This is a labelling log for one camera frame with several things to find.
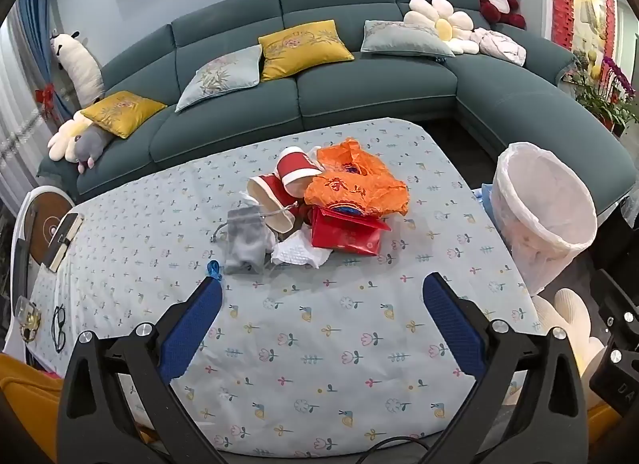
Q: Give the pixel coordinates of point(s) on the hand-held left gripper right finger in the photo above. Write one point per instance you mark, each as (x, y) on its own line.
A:
(452, 324)

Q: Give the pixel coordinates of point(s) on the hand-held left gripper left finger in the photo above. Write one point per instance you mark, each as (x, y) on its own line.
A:
(192, 329)

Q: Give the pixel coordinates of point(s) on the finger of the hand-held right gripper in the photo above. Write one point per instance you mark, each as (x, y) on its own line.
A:
(621, 309)

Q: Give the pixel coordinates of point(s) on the trash bin with white liner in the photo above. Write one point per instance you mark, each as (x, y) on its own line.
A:
(544, 224)

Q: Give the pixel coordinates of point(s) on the white tissue paper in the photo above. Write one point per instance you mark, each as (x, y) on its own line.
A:
(299, 251)

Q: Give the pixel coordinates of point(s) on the red paper box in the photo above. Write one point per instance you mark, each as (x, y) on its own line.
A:
(344, 234)

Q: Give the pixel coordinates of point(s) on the red paper cup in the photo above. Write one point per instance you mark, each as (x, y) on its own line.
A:
(269, 199)
(297, 167)

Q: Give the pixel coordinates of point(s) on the orange plastic bag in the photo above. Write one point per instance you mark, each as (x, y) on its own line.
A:
(359, 189)

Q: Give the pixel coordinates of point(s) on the small blue clip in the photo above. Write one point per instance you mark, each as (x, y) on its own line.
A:
(214, 270)

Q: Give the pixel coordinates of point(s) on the floral pale blue tablecloth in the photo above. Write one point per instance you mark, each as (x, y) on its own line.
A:
(324, 344)

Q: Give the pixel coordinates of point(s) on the black eyeglasses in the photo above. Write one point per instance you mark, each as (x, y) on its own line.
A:
(59, 319)

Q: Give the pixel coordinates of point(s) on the dark notebook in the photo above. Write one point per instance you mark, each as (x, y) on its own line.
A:
(62, 241)

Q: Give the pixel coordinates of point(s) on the clear glass cup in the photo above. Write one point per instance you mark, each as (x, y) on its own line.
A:
(27, 316)

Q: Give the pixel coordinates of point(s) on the yellow cloth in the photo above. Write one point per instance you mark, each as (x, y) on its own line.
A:
(25, 394)

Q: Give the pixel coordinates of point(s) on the round wooden stool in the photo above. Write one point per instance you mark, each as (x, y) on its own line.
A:
(47, 209)

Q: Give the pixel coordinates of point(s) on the grey mouse plush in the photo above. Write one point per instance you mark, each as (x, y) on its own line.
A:
(90, 144)

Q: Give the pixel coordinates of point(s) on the potted flowering plant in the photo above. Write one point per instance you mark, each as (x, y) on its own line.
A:
(599, 94)

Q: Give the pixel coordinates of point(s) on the yellow embroidered cushion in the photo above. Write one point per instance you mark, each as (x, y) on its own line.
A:
(122, 112)
(299, 49)

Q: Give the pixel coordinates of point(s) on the cream flower plush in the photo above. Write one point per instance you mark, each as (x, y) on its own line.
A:
(62, 137)

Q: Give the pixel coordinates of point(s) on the pale blue embroidered cushion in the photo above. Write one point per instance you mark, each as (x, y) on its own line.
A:
(399, 37)
(219, 77)

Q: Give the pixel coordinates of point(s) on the teal corner sofa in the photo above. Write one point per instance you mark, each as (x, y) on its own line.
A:
(349, 89)

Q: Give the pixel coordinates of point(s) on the red curtain bow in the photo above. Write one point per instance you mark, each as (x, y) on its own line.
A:
(46, 97)

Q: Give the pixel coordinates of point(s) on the white sheer curtain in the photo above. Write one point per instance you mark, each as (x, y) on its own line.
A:
(15, 119)

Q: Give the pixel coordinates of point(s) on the long panda plush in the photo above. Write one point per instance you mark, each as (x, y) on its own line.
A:
(80, 69)

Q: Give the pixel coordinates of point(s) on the white daisy flower pillow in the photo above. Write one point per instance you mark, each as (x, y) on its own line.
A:
(442, 24)

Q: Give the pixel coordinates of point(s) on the blue curtain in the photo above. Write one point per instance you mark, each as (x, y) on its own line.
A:
(42, 44)

